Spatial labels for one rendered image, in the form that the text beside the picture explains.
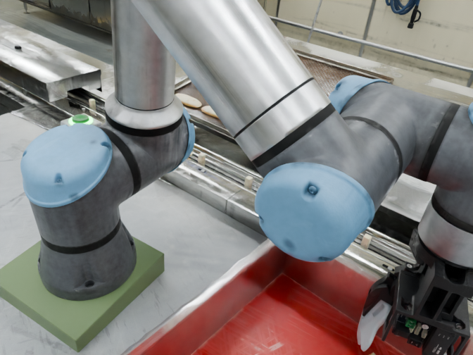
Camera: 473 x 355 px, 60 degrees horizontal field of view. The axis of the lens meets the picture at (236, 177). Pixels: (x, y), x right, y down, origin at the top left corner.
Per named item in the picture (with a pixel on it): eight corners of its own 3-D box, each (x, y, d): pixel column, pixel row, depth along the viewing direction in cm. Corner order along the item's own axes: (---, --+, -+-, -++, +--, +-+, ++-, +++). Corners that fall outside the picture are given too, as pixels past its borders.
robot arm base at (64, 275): (93, 316, 60) (82, 272, 54) (18, 275, 65) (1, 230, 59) (154, 249, 71) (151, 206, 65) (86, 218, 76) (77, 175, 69)
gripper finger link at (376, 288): (352, 308, 52) (395, 271, 47) (354, 300, 53) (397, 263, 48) (384, 330, 52) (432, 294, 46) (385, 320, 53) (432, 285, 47)
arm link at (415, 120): (306, 96, 35) (438, 140, 30) (357, 60, 43) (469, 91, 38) (294, 170, 40) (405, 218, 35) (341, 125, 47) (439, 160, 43)
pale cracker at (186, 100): (169, 98, 116) (169, 94, 116) (179, 93, 119) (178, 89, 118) (196, 110, 112) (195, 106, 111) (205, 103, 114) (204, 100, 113)
